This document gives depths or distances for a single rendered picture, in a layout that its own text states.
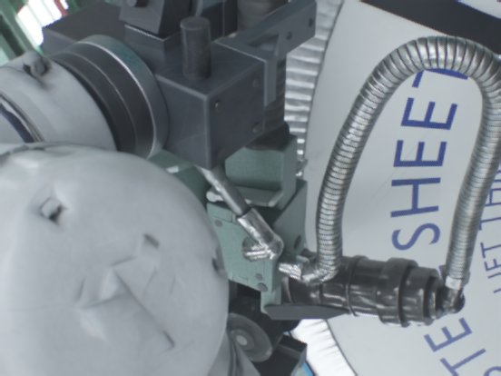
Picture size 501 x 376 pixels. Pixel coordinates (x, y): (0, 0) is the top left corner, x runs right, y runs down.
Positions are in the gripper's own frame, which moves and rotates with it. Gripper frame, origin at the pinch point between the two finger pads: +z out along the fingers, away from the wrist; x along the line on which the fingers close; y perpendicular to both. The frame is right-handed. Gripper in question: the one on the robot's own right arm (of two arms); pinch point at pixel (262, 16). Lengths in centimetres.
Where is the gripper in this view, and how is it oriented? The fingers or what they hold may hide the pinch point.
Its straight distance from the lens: 52.6
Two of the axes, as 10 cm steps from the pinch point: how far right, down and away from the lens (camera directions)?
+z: 6.2, -4.8, 6.2
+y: 0.0, -7.9, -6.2
